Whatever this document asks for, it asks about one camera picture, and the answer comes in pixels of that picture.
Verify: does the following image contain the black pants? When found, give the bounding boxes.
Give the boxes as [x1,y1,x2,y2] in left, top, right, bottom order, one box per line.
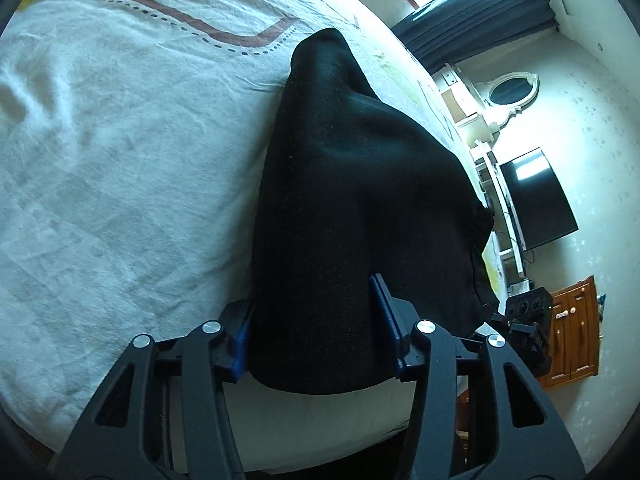
[246,28,498,394]

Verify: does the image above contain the wooden cabinet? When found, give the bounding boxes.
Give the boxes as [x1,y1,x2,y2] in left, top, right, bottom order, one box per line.
[538,275,600,389]

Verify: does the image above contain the white tv console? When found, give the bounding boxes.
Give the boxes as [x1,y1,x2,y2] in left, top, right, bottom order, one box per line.
[472,142,532,286]

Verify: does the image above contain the black flat screen television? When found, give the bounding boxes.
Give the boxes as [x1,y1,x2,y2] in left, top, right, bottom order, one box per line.
[498,148,578,250]

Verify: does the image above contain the white dressing table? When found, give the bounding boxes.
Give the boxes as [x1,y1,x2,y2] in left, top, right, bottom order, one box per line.
[433,64,499,148]

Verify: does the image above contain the white oval vanity mirror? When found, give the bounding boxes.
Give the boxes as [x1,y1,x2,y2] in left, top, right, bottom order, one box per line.
[475,72,540,129]

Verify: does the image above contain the dark blue right curtain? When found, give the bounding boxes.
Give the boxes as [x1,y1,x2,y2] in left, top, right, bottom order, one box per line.
[392,0,558,74]

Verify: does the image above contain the patterned white bed sheet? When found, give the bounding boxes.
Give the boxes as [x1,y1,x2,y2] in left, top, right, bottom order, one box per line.
[1,0,476,452]

